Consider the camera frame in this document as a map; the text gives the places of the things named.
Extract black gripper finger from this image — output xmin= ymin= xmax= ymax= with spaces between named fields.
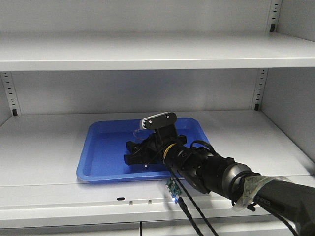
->
xmin=124 ymin=154 xmax=162 ymax=166
xmin=126 ymin=141 xmax=145 ymax=154

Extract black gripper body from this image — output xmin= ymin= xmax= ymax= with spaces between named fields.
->
xmin=138 ymin=125 xmax=187 ymax=165

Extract clear glass beaker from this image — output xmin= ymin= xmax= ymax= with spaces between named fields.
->
xmin=133 ymin=128 xmax=153 ymax=143

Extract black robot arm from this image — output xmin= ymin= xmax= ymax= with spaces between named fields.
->
xmin=125 ymin=126 xmax=315 ymax=236

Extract grey lower cabinet shelf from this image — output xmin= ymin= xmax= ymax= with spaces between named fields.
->
xmin=0 ymin=110 xmax=315 ymax=228

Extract grey cabinet shelf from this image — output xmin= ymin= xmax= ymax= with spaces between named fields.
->
xmin=0 ymin=110 xmax=315 ymax=228
xmin=0 ymin=32 xmax=315 ymax=71

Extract grey upper cabinet shelf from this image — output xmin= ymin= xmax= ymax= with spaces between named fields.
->
xmin=0 ymin=32 xmax=315 ymax=71

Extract blue plastic tray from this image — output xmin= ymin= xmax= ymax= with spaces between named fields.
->
xmin=76 ymin=117 xmax=221 ymax=185

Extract green circuit board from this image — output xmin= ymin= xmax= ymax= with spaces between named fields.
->
xmin=165 ymin=177 xmax=182 ymax=203

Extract black shelf clip left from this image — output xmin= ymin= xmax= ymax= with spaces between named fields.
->
xmin=12 ymin=109 xmax=18 ymax=116

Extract black upper shelf clip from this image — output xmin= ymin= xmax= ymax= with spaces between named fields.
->
xmin=269 ymin=24 xmax=276 ymax=32

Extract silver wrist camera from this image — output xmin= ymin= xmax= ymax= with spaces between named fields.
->
xmin=140 ymin=112 xmax=177 ymax=130

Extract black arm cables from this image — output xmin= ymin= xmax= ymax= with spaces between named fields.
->
xmin=142 ymin=140 xmax=298 ymax=236

